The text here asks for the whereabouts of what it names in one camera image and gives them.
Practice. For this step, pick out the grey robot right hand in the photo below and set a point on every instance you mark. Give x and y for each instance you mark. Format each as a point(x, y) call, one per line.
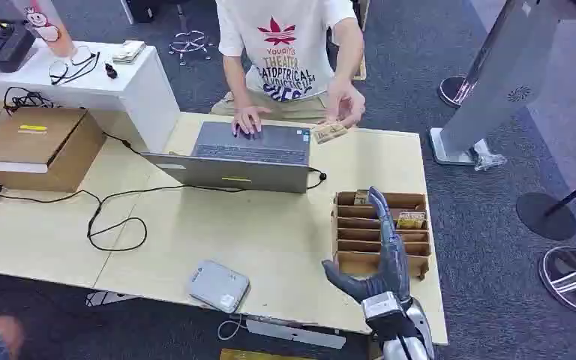
point(392, 268)

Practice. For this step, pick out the person's left hand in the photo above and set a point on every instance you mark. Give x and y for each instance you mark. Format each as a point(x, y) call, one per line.
point(343, 102)

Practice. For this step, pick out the person's right hand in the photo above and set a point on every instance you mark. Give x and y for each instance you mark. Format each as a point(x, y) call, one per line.
point(248, 119)

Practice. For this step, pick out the printed tan card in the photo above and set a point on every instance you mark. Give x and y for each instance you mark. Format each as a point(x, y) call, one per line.
point(329, 132)

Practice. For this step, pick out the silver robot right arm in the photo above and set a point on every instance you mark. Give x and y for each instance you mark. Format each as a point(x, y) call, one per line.
point(407, 343)

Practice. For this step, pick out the wooden slotted card box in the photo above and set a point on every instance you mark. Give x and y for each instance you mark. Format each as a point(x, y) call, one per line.
point(362, 248)

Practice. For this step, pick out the grey laptop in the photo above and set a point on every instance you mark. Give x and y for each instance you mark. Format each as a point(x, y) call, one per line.
point(248, 159)

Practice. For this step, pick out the yellow printed card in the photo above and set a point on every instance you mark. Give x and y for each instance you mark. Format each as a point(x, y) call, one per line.
point(411, 220)

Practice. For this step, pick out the small printed card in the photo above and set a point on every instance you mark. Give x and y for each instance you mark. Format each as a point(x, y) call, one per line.
point(361, 198)

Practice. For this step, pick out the seated person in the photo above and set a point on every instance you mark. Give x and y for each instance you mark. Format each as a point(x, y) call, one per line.
point(283, 49)

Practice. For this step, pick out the chrome chair base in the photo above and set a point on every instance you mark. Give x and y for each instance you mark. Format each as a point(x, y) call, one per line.
point(188, 42)

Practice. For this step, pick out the round dark stanchion base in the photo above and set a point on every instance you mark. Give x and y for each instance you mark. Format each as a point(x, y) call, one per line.
point(451, 91)

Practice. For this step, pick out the white cabinet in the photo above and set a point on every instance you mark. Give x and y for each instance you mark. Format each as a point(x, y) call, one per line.
point(139, 94)

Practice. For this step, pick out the stack of pale cards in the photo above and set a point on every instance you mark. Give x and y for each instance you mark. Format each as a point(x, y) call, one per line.
point(129, 51)

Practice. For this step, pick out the small black object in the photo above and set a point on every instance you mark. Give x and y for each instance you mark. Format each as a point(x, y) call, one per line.
point(111, 70)

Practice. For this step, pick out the black case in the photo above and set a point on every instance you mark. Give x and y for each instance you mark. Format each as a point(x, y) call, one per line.
point(140, 11)

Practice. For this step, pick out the yellow floor board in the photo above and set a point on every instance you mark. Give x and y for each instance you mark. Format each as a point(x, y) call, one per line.
point(263, 355)

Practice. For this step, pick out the silver slanted stand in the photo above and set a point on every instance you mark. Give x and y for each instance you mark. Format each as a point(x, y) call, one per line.
point(501, 79)

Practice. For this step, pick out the black stanchion with disc base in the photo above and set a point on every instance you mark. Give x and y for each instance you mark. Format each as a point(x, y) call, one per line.
point(546, 216)

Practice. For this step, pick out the small grey flat device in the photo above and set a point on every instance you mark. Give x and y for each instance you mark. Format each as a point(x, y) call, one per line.
point(217, 286)

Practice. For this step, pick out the chrome stanchion base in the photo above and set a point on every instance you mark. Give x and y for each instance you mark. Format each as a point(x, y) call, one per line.
point(573, 280)

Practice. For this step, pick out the brown cardboard box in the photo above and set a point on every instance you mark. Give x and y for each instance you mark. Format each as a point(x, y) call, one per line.
point(39, 149)

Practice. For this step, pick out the cartoon figure standee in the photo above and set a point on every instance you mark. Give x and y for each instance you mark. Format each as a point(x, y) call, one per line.
point(44, 27)

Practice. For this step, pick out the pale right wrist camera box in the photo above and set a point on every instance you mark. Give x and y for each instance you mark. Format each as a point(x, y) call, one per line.
point(380, 306)

